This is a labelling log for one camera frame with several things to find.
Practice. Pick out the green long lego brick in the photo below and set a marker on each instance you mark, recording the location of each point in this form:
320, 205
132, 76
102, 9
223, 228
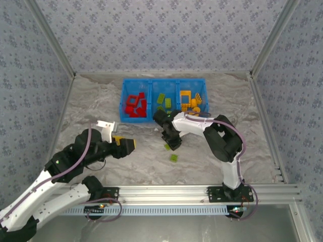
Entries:
160, 108
167, 103
160, 97
167, 147

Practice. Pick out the orange lego brick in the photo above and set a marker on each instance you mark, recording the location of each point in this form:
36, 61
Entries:
198, 98
184, 108

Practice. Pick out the small red lego brick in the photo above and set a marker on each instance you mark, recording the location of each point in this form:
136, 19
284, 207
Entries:
132, 115
141, 95

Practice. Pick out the yellow lego window frame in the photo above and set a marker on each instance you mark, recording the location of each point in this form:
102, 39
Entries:
186, 103

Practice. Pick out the yellow round lego piece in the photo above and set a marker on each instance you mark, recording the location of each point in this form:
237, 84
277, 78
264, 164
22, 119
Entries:
196, 109

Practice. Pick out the yellow lego cylinder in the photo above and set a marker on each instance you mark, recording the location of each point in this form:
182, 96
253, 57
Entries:
193, 103

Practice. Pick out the blue three-compartment plastic bin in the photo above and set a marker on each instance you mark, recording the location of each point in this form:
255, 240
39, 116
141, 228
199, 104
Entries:
161, 85

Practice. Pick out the red square lego frame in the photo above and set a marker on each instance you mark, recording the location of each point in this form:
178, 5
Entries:
128, 100

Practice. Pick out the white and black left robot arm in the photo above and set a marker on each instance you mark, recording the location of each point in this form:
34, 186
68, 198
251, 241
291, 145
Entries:
73, 194

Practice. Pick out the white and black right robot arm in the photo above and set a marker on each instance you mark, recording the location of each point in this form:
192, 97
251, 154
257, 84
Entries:
191, 124

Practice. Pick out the black controller board with LED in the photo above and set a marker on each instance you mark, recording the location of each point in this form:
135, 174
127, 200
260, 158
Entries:
93, 209
238, 209

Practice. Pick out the grey metal panel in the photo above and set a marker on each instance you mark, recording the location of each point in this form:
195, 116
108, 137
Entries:
164, 229

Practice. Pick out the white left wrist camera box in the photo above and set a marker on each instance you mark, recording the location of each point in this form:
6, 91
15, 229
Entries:
107, 128

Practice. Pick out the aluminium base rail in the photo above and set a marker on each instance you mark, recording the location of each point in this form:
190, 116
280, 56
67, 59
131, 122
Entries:
164, 194

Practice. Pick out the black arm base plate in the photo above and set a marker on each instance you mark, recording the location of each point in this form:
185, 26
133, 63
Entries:
114, 200
214, 197

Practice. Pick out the thin aluminium table edge rail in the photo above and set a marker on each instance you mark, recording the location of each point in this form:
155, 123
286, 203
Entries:
113, 73

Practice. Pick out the aluminium upright frame post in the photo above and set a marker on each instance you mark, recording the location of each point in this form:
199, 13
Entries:
272, 37
53, 37

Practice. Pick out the aluminium lower frame post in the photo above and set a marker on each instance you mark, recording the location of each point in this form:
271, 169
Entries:
301, 224

